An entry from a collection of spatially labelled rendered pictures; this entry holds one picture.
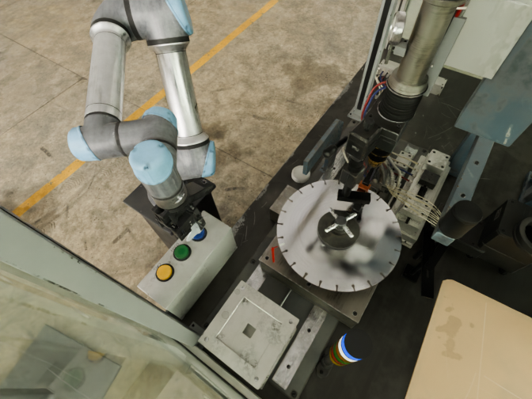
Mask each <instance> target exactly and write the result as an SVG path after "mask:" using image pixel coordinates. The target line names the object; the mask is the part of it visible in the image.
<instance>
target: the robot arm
mask: <svg viewBox="0 0 532 399"><path fill-rule="evenodd" d="M192 34H193V27H192V20H191V17H190V14H189V12H188V7H187V5H186V2H185V0H104V1H103V2H102V3H101V4H100V5H99V7H98V8H97V11H96V12H95V14H94V15H93V19H92V21H91V25H90V31H89V36H90V39H91V40H92V42H93V50H92V57H91V63H90V70H89V83H88V89H87V96H86V103H85V115H84V123H83V126H77V127H73V128H71V129H70V131H69V132H68V136H67V142H68V146H69V148H70V151H71V153H72V154H73V155H74V156H75V157H76V158H77V159H78V160H81V161H101V160H102V159H109V158H121V157H127V156H129V162H130V165H131V167H132V168H133V172H134V174H135V175H136V177H137V178H138V179H139V180H140V181H141V182H142V184H143V186H144V187H145V189H146V190H147V196H148V199H149V201H150V202H151V203H152V204H153V205H154V207H153V208H152V209H151V210H152V212H153V213H154V215H155V216H156V218H155V219H156V220H157V222H158V223H159V225H160V226H161V228H163V227H164V226H166V227H167V228H169V229H171V231H172V232H173V234H174V236H176V237H178V238H180V240H181V241H183V240H184V239H185V238H186V236H188V237H187V239H186V240H187V241H190V240H192V239H193V238H194V237H195V236H196V235H197V234H200V232H201V231H202V230H203V228H204V227H205V225H206V223H205V221H204V219H203V216H201V213H200V211H199V210H198V209H197V208H196V207H195V206H193V202H194V201H196V200H198V199H199V198H201V197H203V196H205V195H206V194H208V193H210V192H212V189H213V185H214V183H212V182H210V181H209V180H208V179H205V178H204V177H210V176H213V175H214V174H215V166H216V156H215V142H214V141H209V137H208V135H207V134H206V133H204V132H203V130H202V126H201V122H200V114H199V110H198V106H197V102H196V95H195V90H194V87H193V83H192V76H191V71H190V67H189V63H188V56H187V52H186V48H187V46H188V45H189V43H190V39H189V36H190V35H192ZM136 40H146V43H147V46H148V48H149V49H151V50H152V51H153V52H154V53H155V55H156V58H157V61H158V67H159V70H160V74H161V79H162V83H163V86H164V90H165V95H166V100H167V103H168V106H169V109H167V108H163V107H159V106H155V107H151V108H149V109H147V110H146V111H145V112H144V114H143V116H142V119H140V120H128V121H122V115H123V102H124V79H125V66H126V54H127V52H128V51H129V50H130V48H131V42H133V41H136ZM195 178H198V179H196V180H194V181H192V182H189V183H188V182H187V181H186V180H189V179H195ZM161 223H162V224H161Z"/></svg>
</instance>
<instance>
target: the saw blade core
mask: <svg viewBox="0 0 532 399"><path fill-rule="evenodd" d="M325 183H326V184H325ZM338 183H339V180H325V181H324V180H321V181H317V182H314V183H312V184H308V185H306V186H304V187H302V188H300V189H299V190H298V191H297V192H295V193H294V194H293V195H292V196H291V197H290V198H289V199H288V200H287V202H286V203H285V204H284V205H283V208H282V210H281V212H280V213H279V218H278V222H277V223H279V224H277V237H278V243H279V244H282V243H285V245H281V246H280V250H281V252H284V251H286V250H287V252H284V253H283V256H284V258H285V260H286V261H287V263H288V264H289V265H290V266H291V265H292V264H293V263H295V264H294V265H292V266H291V267H292V268H293V270H294V271H295V272H296V273H298V274H299V275H300V276H301V277H302V278H303V277H304V275H305V274H306V273H307V275H306V276H305V278H304V279H305V280H306V281H308V282H310V283H312V284H313V285H315V286H319V283H320V281H321V282H322V283H321V285H320V287H321V288H324V289H326V290H330V291H336V285H337V286H338V287H337V291H339V292H352V291H354V289H353V286H352V285H354V288H355V291H361V290H364V289H367V288H369V287H371V286H374V285H375V284H377V283H379V282H381V281H382V280H383V279H385V277H387V276H388V275H389V274H390V273H391V271H392V270H393V268H394V267H395V266H394V265H396V263H397V261H398V259H399V256H400V254H401V252H399V251H401V244H402V239H401V229H400V226H399V223H398V222H397V218H396V216H395V214H394V213H393V211H392V210H391V209H390V207H389V206H388V204H387V203H386V202H385V201H384V200H383V199H382V198H380V196H378V195H377V194H375V193H374V192H372V191H371V190H370V189H369V190H368V192H369V193H370V204H369V205H368V204H365V206H364V207H363V208H362V209H361V210H360V212H358V211H357V210H356V209H354V208H353V205H354V203H350V202H344V201H338V200H336V199H337V192H338V189H343V187H344V184H343V183H341V182H340V184H338ZM311 185H312V186H313V188H312V186H311ZM300 192H302V194H301V193H300ZM379 198H380V199H379ZM377 199H379V200H378V201H377ZM291 201H293V202H291ZM330 207H331V208H332V209H333V210H334V211H345V212H347V213H348V214H350V215H351V214H352V213H354V212H355V213H356V216H355V217H354V218H355V219H356V221H357V223H358V224H359V229H360V233H359V238H358V240H357V241H356V243H355V244H354V245H353V246H351V247H349V248H346V249H334V248H331V247H329V246H327V245H326V244H325V243H324V242H323V241H322V240H321V239H320V237H319V235H318V232H317V225H318V222H319V220H320V218H321V216H322V215H324V214H325V213H327V212H329V208H330ZM389 209H390V210H389ZM386 210H388V211H386ZM285 211H286V213H285ZM393 222H395V223H393ZM281 223H282V224H283V225H281ZM396 235H397V236H400V237H396ZM281 237H283V238H281ZM395 249H396V250H398V251H395ZM390 262H391V263H392V264H390ZM393 264H394V265H393ZM380 273H382V275H381V274H380ZM384 276H385V277H384ZM367 281H370V284H369V283H368V282H367Z"/></svg>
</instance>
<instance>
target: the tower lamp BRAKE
mask: <svg viewBox="0 0 532 399"><path fill-rule="evenodd" d="M341 347H342V350H343V353H344V354H345V355H346V356H347V357H348V358H349V359H352V360H361V359H365V358H366V357H368V356H369V355H370V354H371V352H372V348H373V344H372V340H371V338H370V336H369V335H368V334H367V333H366V332H365V331H363V330H362V329H351V330H350V331H348V332H347V333H346V334H345V335H344V336H343V338H342V341H341Z"/></svg>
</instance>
